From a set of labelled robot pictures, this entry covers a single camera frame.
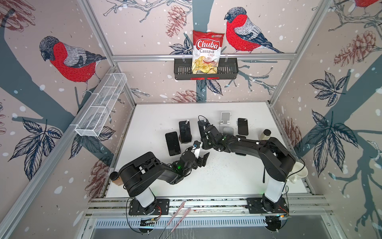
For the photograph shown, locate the black phone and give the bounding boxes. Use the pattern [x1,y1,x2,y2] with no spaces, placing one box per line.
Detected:
[165,131,181,156]
[179,120,192,143]
[237,118,249,136]
[198,120,206,141]

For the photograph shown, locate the round wooden phone stand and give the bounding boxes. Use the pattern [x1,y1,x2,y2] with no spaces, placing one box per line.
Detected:
[223,127,234,135]

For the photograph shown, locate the green phone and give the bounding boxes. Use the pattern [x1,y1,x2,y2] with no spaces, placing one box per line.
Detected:
[235,135,246,156]

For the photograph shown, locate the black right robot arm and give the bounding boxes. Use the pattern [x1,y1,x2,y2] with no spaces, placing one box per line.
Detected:
[198,119,296,212]

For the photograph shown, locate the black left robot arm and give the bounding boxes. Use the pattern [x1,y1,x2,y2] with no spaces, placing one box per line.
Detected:
[117,149,210,208]

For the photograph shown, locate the white right phone stand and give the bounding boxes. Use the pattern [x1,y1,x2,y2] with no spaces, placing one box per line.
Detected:
[219,112,231,128]

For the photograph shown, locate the small glass jar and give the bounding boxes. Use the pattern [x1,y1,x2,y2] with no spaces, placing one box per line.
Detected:
[259,129,272,140]

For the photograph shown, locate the pink tongs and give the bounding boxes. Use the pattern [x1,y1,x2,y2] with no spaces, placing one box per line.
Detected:
[158,201,192,239]

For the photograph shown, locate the brown bottle at left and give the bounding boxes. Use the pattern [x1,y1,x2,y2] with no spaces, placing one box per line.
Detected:
[109,171,123,186]

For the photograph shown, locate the white mug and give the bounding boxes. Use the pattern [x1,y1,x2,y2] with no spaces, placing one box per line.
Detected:
[287,162,308,183]

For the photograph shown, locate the red cassava chips bag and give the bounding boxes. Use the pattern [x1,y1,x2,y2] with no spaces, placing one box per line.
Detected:
[192,31,224,74]

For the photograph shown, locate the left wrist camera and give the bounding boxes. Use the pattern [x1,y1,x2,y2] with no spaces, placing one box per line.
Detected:
[192,140,203,159]

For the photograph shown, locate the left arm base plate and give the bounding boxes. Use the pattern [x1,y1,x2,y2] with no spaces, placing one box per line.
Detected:
[127,199,170,216]

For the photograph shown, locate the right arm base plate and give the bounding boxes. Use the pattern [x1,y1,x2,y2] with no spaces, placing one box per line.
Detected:
[246,197,289,214]

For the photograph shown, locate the black wall basket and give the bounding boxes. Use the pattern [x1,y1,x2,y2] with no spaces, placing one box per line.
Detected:
[174,57,238,80]

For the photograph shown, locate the white wire mesh basket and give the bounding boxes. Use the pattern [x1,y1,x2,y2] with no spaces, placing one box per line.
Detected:
[75,73,127,137]

